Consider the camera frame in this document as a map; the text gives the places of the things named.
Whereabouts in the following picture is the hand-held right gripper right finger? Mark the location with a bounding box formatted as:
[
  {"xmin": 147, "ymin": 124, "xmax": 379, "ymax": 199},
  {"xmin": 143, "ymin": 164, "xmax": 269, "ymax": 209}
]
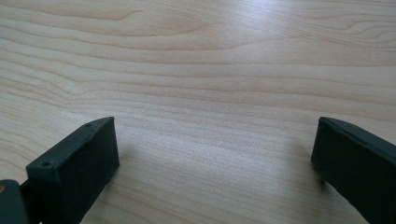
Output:
[{"xmin": 310, "ymin": 116, "xmax": 396, "ymax": 224}]

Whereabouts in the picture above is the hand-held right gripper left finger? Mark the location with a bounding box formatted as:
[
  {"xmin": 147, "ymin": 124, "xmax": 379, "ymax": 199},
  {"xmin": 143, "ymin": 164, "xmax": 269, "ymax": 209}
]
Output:
[{"xmin": 19, "ymin": 116, "xmax": 120, "ymax": 224}]

